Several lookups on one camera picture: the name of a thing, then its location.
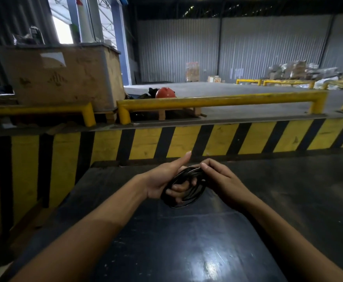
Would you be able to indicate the yellow black striped dock edge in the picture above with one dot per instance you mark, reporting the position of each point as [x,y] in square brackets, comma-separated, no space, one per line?
[148,142]

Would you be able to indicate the person's left forearm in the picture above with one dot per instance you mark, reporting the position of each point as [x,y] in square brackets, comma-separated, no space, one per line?
[83,234]

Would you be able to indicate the short yellow guard rail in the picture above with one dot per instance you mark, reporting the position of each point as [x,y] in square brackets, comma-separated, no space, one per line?
[247,81]

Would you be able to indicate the person's right forearm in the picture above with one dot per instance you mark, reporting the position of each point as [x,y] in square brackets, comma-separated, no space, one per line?
[289,243]

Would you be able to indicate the long yellow guard rail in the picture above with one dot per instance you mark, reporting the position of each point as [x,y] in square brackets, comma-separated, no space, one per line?
[218,100]

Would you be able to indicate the orange hard hat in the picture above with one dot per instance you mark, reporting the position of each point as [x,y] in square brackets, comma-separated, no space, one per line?
[165,93]

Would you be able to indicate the stack of cardboard boxes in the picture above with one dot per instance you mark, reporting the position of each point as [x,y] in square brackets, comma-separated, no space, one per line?
[192,72]

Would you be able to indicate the person's left hand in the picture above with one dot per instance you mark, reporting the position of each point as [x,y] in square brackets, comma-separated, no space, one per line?
[158,182]

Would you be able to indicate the person's right fingers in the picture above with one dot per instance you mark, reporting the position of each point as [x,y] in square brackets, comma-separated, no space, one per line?
[211,168]

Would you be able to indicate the person's left thumb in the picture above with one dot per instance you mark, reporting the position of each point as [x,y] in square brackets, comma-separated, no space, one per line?
[181,163]

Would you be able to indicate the large wooden crate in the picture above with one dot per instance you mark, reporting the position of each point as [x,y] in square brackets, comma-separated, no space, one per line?
[68,77]

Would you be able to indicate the dark equipment on crate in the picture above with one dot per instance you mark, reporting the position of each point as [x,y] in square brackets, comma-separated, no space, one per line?
[30,36]

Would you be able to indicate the black bag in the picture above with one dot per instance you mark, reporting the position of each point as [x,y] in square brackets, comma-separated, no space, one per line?
[148,94]

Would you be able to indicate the pile of wrapped goods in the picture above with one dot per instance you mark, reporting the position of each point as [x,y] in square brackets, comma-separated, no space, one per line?
[300,70]

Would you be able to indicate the blue steel column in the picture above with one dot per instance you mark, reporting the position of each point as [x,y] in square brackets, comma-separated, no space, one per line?
[121,41]

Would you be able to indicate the person's right hand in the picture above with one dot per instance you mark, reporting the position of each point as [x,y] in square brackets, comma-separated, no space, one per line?
[225,185]

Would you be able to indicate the small cardboard box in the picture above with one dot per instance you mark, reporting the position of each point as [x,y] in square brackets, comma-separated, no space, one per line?
[214,79]

